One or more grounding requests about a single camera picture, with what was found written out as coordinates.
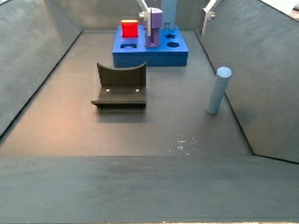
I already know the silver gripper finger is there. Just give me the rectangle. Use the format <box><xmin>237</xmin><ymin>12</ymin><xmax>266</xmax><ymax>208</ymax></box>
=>
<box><xmin>136</xmin><ymin>0</ymin><xmax>150</xmax><ymax>23</ymax></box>
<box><xmin>200</xmin><ymin>0</ymin><xmax>221</xmax><ymax>36</ymax></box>

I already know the light blue cylinder peg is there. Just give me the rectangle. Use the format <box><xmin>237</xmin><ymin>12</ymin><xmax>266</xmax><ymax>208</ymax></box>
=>
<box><xmin>206</xmin><ymin>66</ymin><xmax>232</xmax><ymax>115</ymax></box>

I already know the light blue oval peg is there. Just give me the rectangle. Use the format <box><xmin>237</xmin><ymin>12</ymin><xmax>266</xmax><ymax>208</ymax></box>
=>
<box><xmin>161</xmin><ymin>0</ymin><xmax>177</xmax><ymax>30</ymax></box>

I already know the blue shape sorter board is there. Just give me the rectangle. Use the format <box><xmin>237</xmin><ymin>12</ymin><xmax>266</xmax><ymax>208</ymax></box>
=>
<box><xmin>112</xmin><ymin>26</ymin><xmax>189</xmax><ymax>67</ymax></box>

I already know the red block yellow top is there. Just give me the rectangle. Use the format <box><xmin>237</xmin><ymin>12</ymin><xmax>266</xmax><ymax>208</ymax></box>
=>
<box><xmin>120</xmin><ymin>19</ymin><xmax>137</xmax><ymax>39</ymax></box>

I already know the purple pentagon peg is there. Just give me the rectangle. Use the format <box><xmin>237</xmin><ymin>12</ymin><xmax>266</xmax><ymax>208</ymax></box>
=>
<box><xmin>144</xmin><ymin>7</ymin><xmax>162</xmax><ymax>48</ymax></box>

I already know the black curved stand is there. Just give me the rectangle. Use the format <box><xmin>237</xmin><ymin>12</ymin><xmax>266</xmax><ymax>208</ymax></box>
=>
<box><xmin>90</xmin><ymin>64</ymin><xmax>146</xmax><ymax>108</ymax></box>

